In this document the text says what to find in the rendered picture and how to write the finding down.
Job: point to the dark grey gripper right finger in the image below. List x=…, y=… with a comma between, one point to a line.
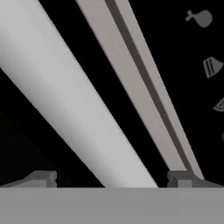
x=182, y=179

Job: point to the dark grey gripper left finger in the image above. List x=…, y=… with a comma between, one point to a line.
x=40, y=178

